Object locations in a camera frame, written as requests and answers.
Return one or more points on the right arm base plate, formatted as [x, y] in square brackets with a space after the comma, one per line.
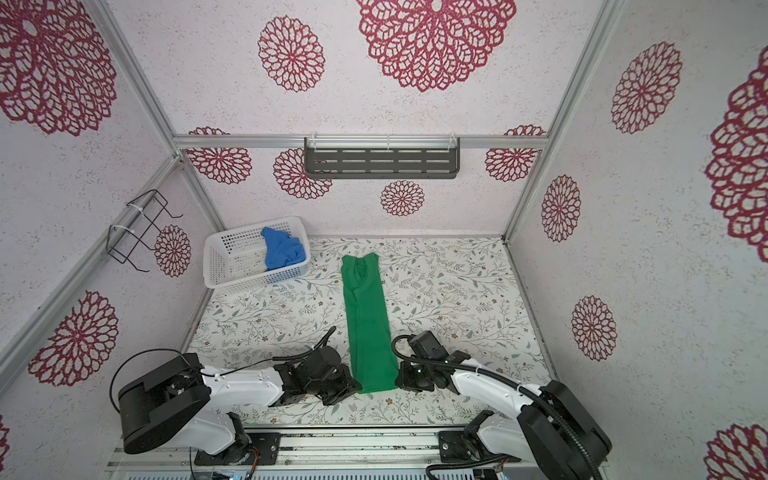
[462, 447]

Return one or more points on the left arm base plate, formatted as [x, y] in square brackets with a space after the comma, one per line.
[262, 449]

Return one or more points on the black wire wall rack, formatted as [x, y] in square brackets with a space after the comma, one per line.
[123, 240]

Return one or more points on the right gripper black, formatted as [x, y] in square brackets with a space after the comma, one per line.
[404, 381]

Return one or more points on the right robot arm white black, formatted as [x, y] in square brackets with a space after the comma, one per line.
[522, 422]

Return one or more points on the aluminium front rail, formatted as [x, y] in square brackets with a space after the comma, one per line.
[310, 448]

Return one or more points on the green tank top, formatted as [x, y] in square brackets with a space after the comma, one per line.
[373, 363]

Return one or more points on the grey metal wall shelf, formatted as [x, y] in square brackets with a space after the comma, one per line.
[386, 159]

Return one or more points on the white plastic laundry basket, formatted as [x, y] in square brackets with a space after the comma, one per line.
[235, 260]

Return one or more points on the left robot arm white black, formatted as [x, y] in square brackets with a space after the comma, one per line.
[185, 404]

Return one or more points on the blue tank top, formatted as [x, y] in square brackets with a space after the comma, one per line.
[282, 250]

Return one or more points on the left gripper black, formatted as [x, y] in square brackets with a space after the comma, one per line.
[348, 386]

